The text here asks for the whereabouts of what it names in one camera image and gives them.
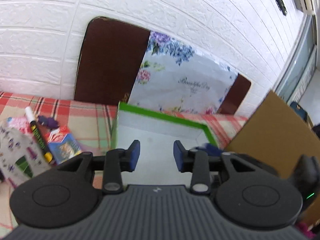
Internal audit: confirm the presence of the red blue card box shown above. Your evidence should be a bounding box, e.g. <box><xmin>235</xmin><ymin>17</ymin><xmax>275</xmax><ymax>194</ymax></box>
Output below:
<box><xmin>45</xmin><ymin>126</ymin><xmax>82</xmax><ymax>165</ymax></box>

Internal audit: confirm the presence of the floral grey pouch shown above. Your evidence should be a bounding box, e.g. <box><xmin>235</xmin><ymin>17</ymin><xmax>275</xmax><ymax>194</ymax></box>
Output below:
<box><xmin>1</xmin><ymin>122</ymin><xmax>50</xmax><ymax>188</ymax></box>

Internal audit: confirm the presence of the purple hair tie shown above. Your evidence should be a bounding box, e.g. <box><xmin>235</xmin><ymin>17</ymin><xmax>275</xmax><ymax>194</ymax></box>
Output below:
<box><xmin>36</xmin><ymin>115</ymin><xmax>60</xmax><ymax>130</ymax></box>

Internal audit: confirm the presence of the dark brown headboard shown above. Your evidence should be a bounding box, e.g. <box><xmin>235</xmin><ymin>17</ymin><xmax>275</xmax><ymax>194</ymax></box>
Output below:
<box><xmin>74</xmin><ymin>17</ymin><xmax>251</xmax><ymax>114</ymax></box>

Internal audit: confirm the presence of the black yellow marker pen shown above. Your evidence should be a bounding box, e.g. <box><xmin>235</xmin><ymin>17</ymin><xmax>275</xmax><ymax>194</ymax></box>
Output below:
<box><xmin>25</xmin><ymin>106</ymin><xmax>54</xmax><ymax>164</ymax></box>

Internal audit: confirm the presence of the pink white packet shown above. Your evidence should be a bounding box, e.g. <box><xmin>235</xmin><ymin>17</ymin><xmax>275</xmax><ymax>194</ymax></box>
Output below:
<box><xmin>7</xmin><ymin>116</ymin><xmax>32</xmax><ymax>135</ymax></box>

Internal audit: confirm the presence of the floral white pillow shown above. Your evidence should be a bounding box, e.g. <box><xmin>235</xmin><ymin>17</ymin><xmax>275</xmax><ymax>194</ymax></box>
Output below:
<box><xmin>128</xmin><ymin>31</ymin><xmax>238</xmax><ymax>114</ymax></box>

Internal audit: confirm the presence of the plaid bed sheet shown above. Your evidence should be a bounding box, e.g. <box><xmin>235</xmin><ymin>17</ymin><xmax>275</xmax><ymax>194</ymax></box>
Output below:
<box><xmin>0</xmin><ymin>90</ymin><xmax>251</xmax><ymax>230</ymax></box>

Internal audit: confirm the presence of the brown cardboard sheet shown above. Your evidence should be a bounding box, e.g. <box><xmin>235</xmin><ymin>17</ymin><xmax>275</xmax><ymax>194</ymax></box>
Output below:
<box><xmin>225</xmin><ymin>91</ymin><xmax>319</xmax><ymax>178</ymax></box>

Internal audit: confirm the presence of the green white cardboard box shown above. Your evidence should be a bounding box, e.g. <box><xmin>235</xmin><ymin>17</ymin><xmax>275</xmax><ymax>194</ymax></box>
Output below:
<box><xmin>111</xmin><ymin>102</ymin><xmax>216</xmax><ymax>186</ymax></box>

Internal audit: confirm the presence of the black wall hook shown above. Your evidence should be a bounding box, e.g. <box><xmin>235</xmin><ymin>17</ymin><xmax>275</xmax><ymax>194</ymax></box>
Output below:
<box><xmin>276</xmin><ymin>0</ymin><xmax>287</xmax><ymax>16</ymax></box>

